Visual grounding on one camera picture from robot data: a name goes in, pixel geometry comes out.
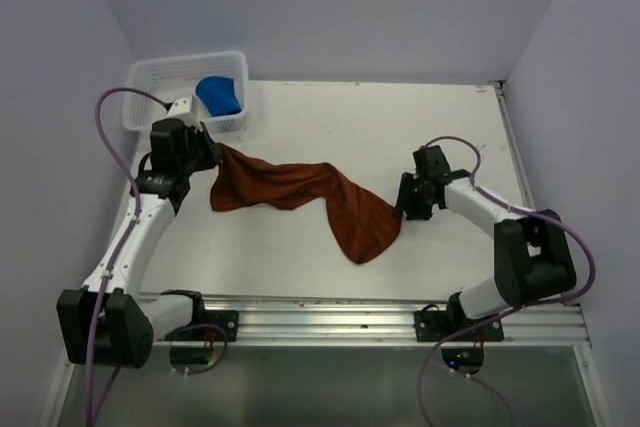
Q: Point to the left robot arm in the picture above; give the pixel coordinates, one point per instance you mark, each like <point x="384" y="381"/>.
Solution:
<point x="102" y="322"/>

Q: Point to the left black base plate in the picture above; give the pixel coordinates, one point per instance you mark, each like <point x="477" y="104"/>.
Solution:
<point x="208" y="326"/>

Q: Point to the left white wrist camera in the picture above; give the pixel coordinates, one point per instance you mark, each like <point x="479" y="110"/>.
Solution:
<point x="188" y="109"/>

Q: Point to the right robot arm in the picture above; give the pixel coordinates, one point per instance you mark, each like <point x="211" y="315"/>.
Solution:
<point x="531" y="256"/>

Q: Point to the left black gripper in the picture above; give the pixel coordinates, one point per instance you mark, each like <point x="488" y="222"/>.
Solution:
<point x="212" y="149"/>

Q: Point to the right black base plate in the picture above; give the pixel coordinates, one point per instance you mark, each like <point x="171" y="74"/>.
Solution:
<point x="433" y="324"/>

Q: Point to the white plastic basket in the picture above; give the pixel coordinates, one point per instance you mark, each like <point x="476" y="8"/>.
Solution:
<point x="173" y="78"/>

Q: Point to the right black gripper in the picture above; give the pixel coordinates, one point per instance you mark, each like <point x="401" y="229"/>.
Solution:
<point x="404" y="202"/>

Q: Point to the blue towel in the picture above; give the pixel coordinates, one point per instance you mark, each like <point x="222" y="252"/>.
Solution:
<point x="217" y="94"/>

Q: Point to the brown towel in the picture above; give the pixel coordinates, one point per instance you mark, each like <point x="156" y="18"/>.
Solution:
<point x="362" y="223"/>

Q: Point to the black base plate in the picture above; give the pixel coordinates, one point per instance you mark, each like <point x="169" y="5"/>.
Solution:
<point x="433" y="324"/>
<point x="208" y="326"/>

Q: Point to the aluminium mounting rail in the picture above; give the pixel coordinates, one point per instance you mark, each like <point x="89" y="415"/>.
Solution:
<point x="289" y="323"/>

